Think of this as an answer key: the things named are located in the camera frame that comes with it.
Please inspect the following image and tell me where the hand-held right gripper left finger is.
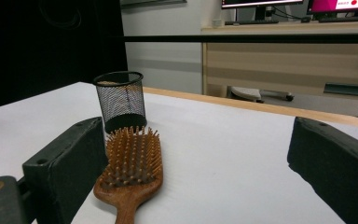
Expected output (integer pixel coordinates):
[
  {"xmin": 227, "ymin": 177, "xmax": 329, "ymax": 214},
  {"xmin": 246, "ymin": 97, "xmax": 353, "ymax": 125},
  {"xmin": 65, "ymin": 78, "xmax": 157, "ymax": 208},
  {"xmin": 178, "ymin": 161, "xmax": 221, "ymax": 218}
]
[{"xmin": 21, "ymin": 116, "xmax": 110, "ymax": 224}]

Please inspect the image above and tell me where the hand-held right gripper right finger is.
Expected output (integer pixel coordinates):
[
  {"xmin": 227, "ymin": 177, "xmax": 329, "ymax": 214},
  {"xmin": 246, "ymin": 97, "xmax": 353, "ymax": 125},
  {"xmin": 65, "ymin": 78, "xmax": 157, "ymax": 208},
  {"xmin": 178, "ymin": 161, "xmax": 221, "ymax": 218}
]
[{"xmin": 286, "ymin": 116, "xmax": 358, "ymax": 224}]

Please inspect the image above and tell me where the wooden paddle hairbrush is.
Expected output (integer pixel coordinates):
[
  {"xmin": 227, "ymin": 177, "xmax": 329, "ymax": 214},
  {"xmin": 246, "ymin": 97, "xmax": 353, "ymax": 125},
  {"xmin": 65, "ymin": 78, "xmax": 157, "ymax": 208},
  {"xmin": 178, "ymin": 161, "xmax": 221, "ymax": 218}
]
[{"xmin": 92, "ymin": 125, "xmax": 164, "ymax": 224}]

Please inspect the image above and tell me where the black mesh pen holder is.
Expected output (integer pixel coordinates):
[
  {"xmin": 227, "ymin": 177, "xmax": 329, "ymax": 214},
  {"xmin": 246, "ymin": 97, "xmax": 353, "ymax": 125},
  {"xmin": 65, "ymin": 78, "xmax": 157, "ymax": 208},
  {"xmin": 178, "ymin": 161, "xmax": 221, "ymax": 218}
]
[{"xmin": 92, "ymin": 70, "xmax": 148, "ymax": 134}]

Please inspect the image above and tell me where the light wooden table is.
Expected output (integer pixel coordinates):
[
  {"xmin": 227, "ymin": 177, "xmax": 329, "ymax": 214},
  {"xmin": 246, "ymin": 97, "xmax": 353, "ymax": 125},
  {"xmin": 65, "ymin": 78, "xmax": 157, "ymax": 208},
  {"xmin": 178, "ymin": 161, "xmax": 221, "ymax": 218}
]
[{"xmin": 143, "ymin": 86, "xmax": 358, "ymax": 129}]

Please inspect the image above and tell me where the office chair base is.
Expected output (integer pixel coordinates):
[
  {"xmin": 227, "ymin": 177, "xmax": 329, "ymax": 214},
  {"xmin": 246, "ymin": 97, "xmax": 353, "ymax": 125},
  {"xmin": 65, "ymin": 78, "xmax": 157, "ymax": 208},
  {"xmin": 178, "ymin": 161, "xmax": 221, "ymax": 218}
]
[{"xmin": 227, "ymin": 86, "xmax": 295, "ymax": 104}]

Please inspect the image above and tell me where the light wooden desk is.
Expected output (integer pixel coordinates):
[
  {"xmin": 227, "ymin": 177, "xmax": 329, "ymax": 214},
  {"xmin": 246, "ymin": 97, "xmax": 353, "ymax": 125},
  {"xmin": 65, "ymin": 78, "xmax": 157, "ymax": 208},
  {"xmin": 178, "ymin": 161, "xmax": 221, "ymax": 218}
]
[{"xmin": 200, "ymin": 20, "xmax": 358, "ymax": 129}]

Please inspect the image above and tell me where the black curtain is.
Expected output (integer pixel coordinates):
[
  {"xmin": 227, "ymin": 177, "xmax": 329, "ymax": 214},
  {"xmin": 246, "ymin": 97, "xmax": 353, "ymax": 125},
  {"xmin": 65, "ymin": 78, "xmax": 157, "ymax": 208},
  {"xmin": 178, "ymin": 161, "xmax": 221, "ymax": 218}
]
[{"xmin": 0, "ymin": 0, "xmax": 129, "ymax": 112}]

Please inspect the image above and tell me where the black keyboard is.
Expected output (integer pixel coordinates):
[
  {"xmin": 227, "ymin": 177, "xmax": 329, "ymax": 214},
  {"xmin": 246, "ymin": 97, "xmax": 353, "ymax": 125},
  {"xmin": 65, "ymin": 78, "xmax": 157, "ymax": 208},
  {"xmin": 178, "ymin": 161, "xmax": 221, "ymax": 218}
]
[
  {"xmin": 224, "ymin": 20, "xmax": 280, "ymax": 26},
  {"xmin": 318, "ymin": 15, "xmax": 358, "ymax": 23}
]

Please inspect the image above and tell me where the black computer monitor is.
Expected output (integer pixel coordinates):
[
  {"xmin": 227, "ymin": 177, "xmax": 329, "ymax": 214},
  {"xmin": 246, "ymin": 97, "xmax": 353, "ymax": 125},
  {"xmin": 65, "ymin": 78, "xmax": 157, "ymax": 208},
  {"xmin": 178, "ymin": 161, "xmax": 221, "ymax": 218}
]
[{"xmin": 307, "ymin": 0, "xmax": 358, "ymax": 15}]

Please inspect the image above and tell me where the black horizontal frame bar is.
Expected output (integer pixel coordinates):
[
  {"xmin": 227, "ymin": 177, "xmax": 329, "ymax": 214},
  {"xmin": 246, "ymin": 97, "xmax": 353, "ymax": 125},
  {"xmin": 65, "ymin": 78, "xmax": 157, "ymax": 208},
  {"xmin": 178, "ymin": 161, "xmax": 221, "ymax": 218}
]
[{"xmin": 117, "ymin": 33, "xmax": 358, "ymax": 45}]

